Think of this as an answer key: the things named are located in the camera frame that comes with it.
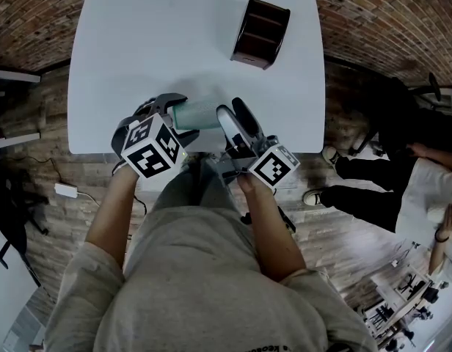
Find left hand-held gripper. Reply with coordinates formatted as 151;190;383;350
111;92;201;180

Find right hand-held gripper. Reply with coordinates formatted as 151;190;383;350
215;97;302;191

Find green textured glass cup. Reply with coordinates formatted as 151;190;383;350
172;100;233;131

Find person's left forearm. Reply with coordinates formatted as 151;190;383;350
84;165;142;269

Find person's right forearm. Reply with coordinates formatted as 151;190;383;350
236;174;307;282

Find person's grey trousers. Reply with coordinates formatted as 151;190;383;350
152;155;245;219

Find brown wooden desk organizer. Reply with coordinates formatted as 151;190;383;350
230;0;291;71

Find white power adapter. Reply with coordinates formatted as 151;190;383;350
54;183;79;199

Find black office chair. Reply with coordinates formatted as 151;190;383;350
0;180;49;271
349;72;452;161

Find person's grey shirt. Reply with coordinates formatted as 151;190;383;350
42;205;377;352

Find white side table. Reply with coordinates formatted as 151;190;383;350
0;68;43;150

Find white cluttered desk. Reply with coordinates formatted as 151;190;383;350
357;264;443;344

